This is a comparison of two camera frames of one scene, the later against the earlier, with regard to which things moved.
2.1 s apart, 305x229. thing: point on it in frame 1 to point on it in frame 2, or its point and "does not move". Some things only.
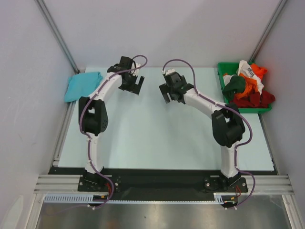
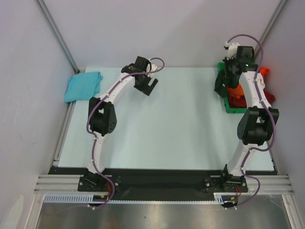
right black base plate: [221, 184] does not move
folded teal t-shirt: [81, 85] does not move
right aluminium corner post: [280, 6] does not move
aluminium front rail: [269, 184] does not move
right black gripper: [168, 90] to [228, 75]
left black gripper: [134, 88] to [146, 89]
